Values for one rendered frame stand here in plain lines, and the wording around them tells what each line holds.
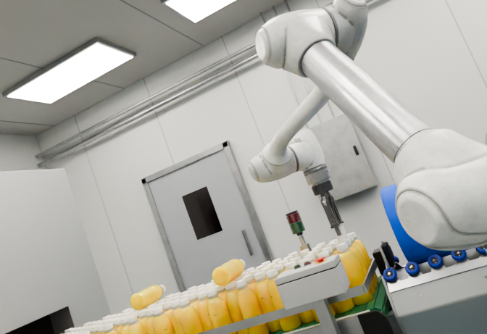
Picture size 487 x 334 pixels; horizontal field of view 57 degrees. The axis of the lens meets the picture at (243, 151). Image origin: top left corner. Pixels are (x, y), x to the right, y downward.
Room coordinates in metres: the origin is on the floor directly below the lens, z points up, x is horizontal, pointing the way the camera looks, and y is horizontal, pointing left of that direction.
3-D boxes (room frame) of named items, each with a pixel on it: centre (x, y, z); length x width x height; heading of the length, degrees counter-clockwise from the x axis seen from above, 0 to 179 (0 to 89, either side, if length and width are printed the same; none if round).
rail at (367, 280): (1.69, -0.27, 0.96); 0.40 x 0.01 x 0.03; 160
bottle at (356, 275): (1.62, -0.20, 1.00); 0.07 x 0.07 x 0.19
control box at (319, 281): (1.46, -0.06, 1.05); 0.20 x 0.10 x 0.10; 70
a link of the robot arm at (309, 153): (1.69, -0.21, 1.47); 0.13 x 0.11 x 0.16; 110
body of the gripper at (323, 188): (1.69, -0.22, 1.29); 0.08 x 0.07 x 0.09; 161
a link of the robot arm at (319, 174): (1.69, -0.22, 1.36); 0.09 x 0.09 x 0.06
